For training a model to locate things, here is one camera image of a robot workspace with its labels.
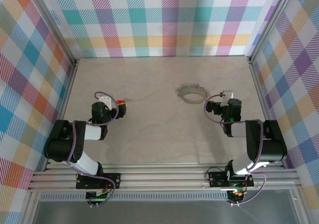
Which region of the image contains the large metal keyring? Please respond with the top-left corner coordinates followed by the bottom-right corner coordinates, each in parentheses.
top-left (176, 84), bottom-right (209, 105)

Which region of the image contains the right circuit board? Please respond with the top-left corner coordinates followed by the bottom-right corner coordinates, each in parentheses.
top-left (227, 188), bottom-right (248, 200)

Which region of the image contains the circuit board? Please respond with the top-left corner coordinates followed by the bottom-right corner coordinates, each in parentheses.
top-left (85, 191), bottom-right (110, 202)
top-left (227, 188), bottom-right (248, 200)

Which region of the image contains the left circuit board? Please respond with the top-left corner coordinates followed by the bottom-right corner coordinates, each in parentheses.
top-left (85, 191), bottom-right (110, 202)

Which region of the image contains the grey metal sheet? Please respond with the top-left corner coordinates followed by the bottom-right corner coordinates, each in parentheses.
top-left (32, 188), bottom-right (300, 224)

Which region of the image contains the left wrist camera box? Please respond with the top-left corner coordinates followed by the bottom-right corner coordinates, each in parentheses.
top-left (98, 94), bottom-right (112, 110)

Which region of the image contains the right aluminium side rail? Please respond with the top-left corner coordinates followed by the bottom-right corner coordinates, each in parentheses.
top-left (248, 57), bottom-right (287, 170)

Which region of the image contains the aluminium side rail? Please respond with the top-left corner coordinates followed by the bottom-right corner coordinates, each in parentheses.
top-left (42, 58), bottom-right (80, 172)
top-left (248, 57), bottom-right (287, 170)

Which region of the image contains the left aluminium side rail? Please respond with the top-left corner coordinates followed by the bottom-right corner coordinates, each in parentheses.
top-left (42, 58), bottom-right (80, 172)

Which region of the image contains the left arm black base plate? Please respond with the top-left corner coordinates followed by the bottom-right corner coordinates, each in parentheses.
top-left (75, 173), bottom-right (122, 190)

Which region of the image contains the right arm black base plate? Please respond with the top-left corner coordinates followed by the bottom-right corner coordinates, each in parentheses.
top-left (208, 171), bottom-right (255, 189)

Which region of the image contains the aluminium rail beam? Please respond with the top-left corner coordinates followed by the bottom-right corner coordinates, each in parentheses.
top-left (27, 163), bottom-right (304, 192)

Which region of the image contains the slotted grey cable duct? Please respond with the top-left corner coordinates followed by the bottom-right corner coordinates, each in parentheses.
top-left (39, 193), bottom-right (230, 202)

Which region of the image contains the right upright aluminium post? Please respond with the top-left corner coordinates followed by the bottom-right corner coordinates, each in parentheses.
top-left (248, 0), bottom-right (295, 63)

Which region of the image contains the upright aluminium post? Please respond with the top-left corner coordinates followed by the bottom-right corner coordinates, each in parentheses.
top-left (248, 0), bottom-right (295, 63)
top-left (31, 0), bottom-right (78, 63)

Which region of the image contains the left upright aluminium post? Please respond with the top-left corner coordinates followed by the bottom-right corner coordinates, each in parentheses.
top-left (31, 0), bottom-right (78, 63)

